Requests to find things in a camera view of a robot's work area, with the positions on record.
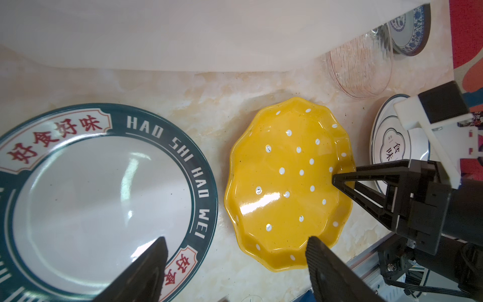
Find clear pink glass plate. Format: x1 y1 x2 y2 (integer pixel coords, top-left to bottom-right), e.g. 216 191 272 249
326 23 393 99

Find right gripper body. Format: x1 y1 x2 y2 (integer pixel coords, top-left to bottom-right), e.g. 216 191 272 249
393 160 454 255

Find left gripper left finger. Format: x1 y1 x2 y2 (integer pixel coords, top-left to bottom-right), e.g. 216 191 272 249
94 237 168 302

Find blue white porcelain plate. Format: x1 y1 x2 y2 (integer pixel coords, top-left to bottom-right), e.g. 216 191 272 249
388 4 431 57

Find white plate black rings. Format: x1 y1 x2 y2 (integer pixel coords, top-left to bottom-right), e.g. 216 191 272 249
369 94 431 195

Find yellow dotted scalloped plate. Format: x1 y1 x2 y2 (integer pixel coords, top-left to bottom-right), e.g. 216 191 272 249
224 98 355 272

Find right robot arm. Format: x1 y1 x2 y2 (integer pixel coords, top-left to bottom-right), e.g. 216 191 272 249
332 160 482 301

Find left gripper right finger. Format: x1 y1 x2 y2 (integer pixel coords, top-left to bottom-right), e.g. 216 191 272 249
305 237 384 302

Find green rim plate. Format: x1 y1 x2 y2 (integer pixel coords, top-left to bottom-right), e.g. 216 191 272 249
1 103 218 301

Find white plastic bin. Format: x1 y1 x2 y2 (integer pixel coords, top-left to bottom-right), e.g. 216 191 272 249
1 1 420 72

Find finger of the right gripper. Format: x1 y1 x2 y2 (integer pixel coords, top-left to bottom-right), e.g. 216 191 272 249
333 182 396 231
332 159 410 191

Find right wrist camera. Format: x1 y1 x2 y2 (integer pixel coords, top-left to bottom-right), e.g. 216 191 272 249
394 81 482 190

